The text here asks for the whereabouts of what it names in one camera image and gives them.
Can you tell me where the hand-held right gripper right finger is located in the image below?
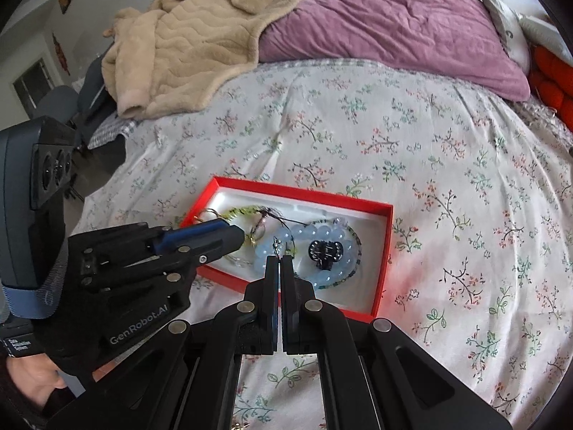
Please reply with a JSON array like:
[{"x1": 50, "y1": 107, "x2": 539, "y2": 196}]
[{"x1": 280, "y1": 257, "x2": 513, "y2": 430}]

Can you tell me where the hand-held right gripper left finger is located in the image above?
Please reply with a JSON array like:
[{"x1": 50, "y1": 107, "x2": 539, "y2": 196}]
[{"x1": 47, "y1": 255, "x2": 280, "y2": 430}]

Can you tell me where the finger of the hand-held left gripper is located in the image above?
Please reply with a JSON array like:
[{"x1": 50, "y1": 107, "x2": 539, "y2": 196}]
[
  {"x1": 157, "y1": 225, "x2": 247, "y2": 278},
  {"x1": 150, "y1": 219, "x2": 229, "y2": 254}
]

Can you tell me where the lime green bead bracelet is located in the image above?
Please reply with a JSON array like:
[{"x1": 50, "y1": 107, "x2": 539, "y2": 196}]
[{"x1": 179, "y1": 205, "x2": 269, "y2": 230}]

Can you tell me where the black bow hair clip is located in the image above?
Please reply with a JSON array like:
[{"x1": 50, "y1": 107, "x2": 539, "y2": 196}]
[{"x1": 308, "y1": 238, "x2": 343, "y2": 272}]

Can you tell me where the black cord pink bead bracelet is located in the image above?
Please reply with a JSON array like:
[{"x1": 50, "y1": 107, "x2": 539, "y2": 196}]
[{"x1": 257, "y1": 206, "x2": 314, "y2": 234}]

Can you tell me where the light blue bead bracelet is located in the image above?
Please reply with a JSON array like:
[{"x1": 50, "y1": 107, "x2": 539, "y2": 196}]
[{"x1": 257, "y1": 217, "x2": 361, "y2": 290}]

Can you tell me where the red jewelry box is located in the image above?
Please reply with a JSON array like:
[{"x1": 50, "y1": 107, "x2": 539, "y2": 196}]
[{"x1": 177, "y1": 177, "x2": 395, "y2": 323}]

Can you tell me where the person's left forearm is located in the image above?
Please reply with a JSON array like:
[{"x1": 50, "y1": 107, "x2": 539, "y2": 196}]
[{"x1": 0, "y1": 367, "x2": 50, "y2": 430}]

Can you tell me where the person's left hand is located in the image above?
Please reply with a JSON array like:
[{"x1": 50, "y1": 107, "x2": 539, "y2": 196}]
[{"x1": 6, "y1": 354, "x2": 69, "y2": 413}]

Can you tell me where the dark office chair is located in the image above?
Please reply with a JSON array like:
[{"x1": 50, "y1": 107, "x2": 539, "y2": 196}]
[
  {"x1": 77, "y1": 54, "x2": 118, "y2": 118},
  {"x1": 42, "y1": 85, "x2": 81, "y2": 128}
]

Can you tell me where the beige quilted blanket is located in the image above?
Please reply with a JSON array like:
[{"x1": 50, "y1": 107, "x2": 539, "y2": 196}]
[{"x1": 102, "y1": 0, "x2": 321, "y2": 121}]

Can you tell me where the floral bed sheet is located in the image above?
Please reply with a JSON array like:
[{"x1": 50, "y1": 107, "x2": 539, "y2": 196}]
[{"x1": 85, "y1": 58, "x2": 573, "y2": 430}]

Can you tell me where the window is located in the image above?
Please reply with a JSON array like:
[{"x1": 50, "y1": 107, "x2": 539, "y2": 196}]
[{"x1": 13, "y1": 57, "x2": 55, "y2": 119}]

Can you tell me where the purple quilt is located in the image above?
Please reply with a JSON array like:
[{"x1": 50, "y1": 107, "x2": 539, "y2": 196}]
[{"x1": 259, "y1": 0, "x2": 531, "y2": 101}]

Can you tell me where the orange knitted cushion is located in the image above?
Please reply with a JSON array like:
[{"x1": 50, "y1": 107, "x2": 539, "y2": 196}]
[{"x1": 528, "y1": 47, "x2": 573, "y2": 133}]

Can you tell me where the white patterned pillow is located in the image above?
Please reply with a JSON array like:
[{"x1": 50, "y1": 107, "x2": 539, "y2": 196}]
[{"x1": 470, "y1": 0, "x2": 573, "y2": 72}]

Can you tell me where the white bead bracelet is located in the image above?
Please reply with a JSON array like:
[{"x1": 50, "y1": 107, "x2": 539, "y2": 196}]
[{"x1": 221, "y1": 251, "x2": 260, "y2": 272}]

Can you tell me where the dark green bead necklace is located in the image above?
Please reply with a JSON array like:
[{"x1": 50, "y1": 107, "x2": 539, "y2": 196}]
[{"x1": 313, "y1": 217, "x2": 363, "y2": 290}]

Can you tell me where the red wall ornament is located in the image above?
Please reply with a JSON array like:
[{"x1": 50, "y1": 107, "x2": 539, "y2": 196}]
[{"x1": 51, "y1": 31, "x2": 71, "y2": 77}]

